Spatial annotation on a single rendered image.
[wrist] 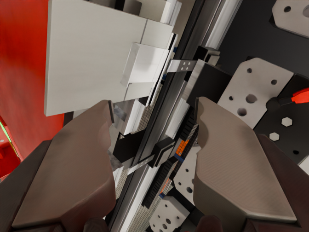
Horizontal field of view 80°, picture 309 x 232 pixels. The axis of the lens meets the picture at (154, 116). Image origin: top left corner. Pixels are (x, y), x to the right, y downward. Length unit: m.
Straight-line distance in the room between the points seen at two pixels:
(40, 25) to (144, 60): 0.34
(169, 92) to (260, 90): 0.45
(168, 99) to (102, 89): 0.42
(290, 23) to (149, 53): 0.25
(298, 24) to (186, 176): 0.36
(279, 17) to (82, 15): 0.29
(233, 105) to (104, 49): 0.25
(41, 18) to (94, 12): 0.35
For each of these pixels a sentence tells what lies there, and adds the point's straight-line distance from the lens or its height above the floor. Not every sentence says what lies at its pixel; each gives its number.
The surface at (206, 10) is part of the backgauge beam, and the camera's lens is 0.70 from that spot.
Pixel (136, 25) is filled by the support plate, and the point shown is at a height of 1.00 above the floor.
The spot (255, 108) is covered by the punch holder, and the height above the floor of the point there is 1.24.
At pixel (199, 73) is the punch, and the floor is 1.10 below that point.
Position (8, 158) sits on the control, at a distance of 0.74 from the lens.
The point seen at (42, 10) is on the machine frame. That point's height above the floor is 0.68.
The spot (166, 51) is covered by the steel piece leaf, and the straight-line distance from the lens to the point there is 0.47.
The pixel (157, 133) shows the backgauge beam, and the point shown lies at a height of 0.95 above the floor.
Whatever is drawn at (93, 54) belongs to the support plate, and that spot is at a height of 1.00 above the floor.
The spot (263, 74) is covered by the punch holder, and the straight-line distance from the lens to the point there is 0.36.
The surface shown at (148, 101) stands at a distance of 0.52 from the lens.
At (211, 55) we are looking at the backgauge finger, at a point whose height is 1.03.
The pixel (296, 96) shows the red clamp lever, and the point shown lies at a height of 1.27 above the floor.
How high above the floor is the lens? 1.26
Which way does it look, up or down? 25 degrees down
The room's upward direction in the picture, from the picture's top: 127 degrees clockwise
